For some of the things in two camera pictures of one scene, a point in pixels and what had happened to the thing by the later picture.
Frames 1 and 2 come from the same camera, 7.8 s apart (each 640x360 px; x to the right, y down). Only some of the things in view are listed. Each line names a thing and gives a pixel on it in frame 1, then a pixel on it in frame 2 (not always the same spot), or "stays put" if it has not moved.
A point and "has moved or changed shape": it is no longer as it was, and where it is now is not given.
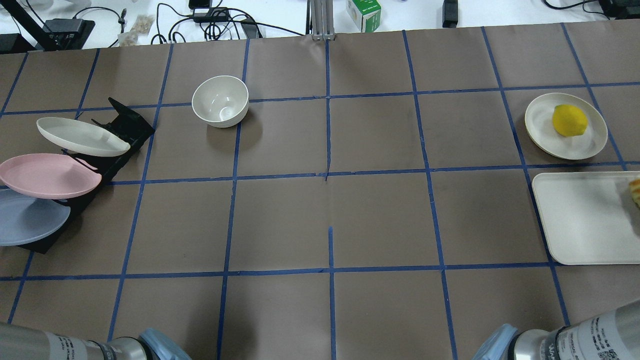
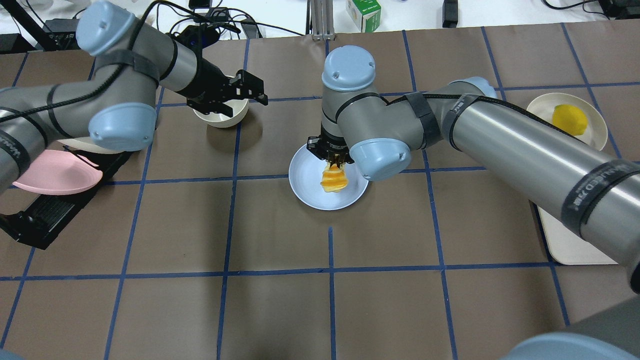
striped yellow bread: (634, 186) has moved or changed shape
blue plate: (24, 219) → (305, 173)
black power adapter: (66, 34) stays put
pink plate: (47, 176) stays put
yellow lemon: (569, 120) stays put
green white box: (366, 14) stays put
